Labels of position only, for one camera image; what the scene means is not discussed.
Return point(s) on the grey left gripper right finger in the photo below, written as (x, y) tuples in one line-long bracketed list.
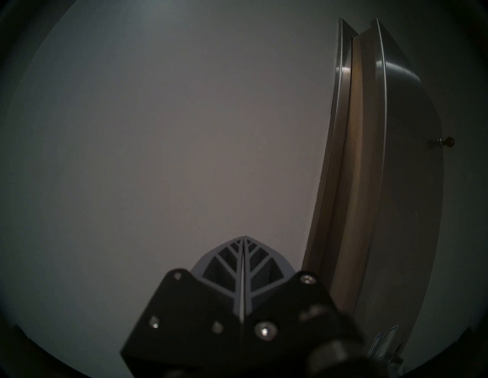
[(263, 270)]

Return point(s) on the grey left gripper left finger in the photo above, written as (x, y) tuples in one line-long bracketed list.
[(221, 274)]

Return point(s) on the blue bordered white label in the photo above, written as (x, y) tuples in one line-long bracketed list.
[(385, 341)]

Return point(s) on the small amber knob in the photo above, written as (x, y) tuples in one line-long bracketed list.
[(448, 142)]

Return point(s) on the stainless steel wall dispenser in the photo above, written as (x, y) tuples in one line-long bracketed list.
[(404, 190)]

